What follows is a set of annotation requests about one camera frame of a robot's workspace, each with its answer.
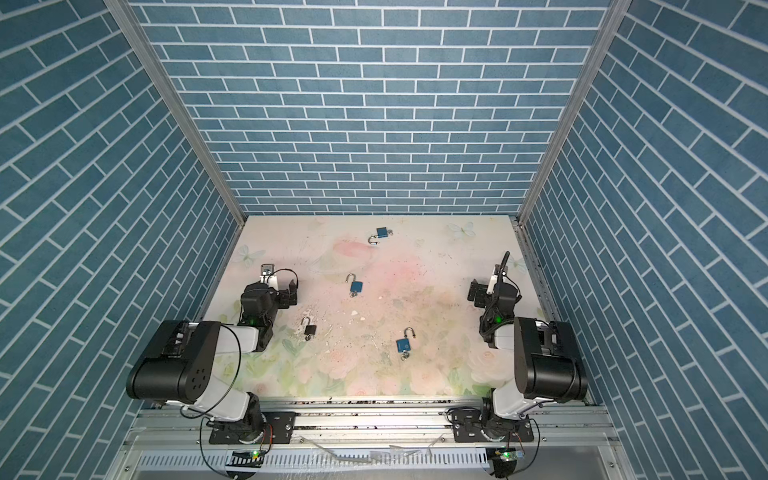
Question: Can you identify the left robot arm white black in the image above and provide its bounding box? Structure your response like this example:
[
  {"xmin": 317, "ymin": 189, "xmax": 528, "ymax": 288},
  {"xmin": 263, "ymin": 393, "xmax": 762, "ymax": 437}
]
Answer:
[{"xmin": 126, "ymin": 273, "xmax": 299, "ymax": 447}]

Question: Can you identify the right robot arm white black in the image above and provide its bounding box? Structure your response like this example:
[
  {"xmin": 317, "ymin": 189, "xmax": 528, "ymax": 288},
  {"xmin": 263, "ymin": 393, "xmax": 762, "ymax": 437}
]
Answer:
[{"xmin": 467, "ymin": 280, "xmax": 588, "ymax": 442}]

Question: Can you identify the blue padlock near with key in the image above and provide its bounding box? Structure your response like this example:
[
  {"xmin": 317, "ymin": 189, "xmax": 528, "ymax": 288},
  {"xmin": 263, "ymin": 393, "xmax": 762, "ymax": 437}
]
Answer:
[{"xmin": 396, "ymin": 327, "xmax": 416, "ymax": 360}]

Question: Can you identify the black padlock with keys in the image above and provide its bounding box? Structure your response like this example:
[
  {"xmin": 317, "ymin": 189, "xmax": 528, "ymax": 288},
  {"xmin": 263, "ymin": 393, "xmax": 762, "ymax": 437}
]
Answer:
[{"xmin": 300, "ymin": 312, "xmax": 317, "ymax": 341}]

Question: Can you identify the floral table mat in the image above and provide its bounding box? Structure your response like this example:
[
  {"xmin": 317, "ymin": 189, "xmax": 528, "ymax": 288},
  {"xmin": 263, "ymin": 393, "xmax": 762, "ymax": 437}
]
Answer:
[{"xmin": 204, "ymin": 216, "xmax": 544, "ymax": 398}]

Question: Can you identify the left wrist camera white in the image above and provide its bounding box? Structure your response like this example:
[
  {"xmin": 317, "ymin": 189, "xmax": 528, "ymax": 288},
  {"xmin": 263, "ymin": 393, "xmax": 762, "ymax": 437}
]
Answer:
[{"xmin": 260, "ymin": 264, "xmax": 279, "ymax": 290}]

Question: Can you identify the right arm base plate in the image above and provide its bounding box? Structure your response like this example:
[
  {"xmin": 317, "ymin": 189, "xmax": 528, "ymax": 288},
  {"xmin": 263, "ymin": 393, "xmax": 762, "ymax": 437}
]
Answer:
[{"xmin": 444, "ymin": 407, "xmax": 534, "ymax": 443}]

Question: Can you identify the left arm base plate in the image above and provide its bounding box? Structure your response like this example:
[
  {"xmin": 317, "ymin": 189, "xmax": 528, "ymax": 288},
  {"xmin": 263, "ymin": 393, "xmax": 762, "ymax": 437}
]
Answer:
[{"xmin": 206, "ymin": 411, "xmax": 297, "ymax": 445}]

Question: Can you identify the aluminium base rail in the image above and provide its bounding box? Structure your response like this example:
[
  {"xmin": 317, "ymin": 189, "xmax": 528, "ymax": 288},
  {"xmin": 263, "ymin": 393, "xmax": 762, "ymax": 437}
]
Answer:
[{"xmin": 107, "ymin": 397, "xmax": 633, "ymax": 479}]

